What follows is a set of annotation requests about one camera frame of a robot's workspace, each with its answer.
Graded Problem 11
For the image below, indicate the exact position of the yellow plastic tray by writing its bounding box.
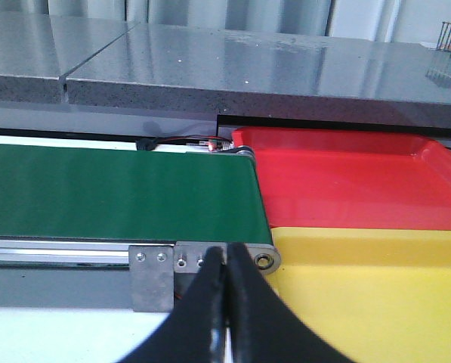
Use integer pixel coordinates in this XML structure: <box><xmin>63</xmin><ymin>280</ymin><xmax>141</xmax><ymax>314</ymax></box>
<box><xmin>269</xmin><ymin>227</ymin><xmax>451</xmax><ymax>362</ymax></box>

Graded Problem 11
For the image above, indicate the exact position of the metal conveyor support bracket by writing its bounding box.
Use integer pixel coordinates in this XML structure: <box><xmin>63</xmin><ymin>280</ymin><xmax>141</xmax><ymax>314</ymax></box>
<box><xmin>128</xmin><ymin>244</ymin><xmax>175</xmax><ymax>312</ymax></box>

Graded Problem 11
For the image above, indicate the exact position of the grey stone shelf slab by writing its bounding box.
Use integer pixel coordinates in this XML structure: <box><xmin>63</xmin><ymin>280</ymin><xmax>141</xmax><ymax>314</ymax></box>
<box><xmin>0</xmin><ymin>11</ymin><xmax>451</xmax><ymax>138</ymax></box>

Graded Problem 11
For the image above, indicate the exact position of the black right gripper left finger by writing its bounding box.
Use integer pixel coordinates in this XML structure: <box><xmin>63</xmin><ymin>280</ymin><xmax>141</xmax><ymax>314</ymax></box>
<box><xmin>125</xmin><ymin>247</ymin><xmax>226</xmax><ymax>362</ymax></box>

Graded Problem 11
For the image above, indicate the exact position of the red plastic tray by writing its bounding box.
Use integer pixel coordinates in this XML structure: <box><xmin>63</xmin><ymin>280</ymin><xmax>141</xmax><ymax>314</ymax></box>
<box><xmin>233</xmin><ymin>127</ymin><xmax>451</xmax><ymax>231</ymax></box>

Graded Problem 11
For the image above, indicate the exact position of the white pleated curtain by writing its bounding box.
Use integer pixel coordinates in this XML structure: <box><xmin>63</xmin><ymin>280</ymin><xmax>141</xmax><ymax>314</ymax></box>
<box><xmin>0</xmin><ymin>0</ymin><xmax>451</xmax><ymax>43</ymax></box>

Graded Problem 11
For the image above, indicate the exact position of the green conveyor belt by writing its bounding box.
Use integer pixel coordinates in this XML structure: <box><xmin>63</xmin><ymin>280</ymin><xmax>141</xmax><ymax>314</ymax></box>
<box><xmin>0</xmin><ymin>144</ymin><xmax>272</xmax><ymax>244</ymax></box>

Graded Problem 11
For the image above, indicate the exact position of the aluminium conveyor frame rail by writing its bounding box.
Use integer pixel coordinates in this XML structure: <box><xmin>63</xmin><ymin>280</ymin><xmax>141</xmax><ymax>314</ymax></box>
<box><xmin>0</xmin><ymin>237</ymin><xmax>282</xmax><ymax>276</ymax></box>

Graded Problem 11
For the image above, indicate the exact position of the red black wire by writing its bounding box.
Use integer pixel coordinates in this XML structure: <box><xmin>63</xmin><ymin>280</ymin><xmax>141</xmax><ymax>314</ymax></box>
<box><xmin>134</xmin><ymin>135</ymin><xmax>236</xmax><ymax>153</ymax></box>

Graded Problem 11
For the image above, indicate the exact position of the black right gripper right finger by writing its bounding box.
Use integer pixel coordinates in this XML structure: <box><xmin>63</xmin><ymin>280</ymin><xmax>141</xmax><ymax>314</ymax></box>
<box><xmin>227</xmin><ymin>244</ymin><xmax>351</xmax><ymax>362</ymax></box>

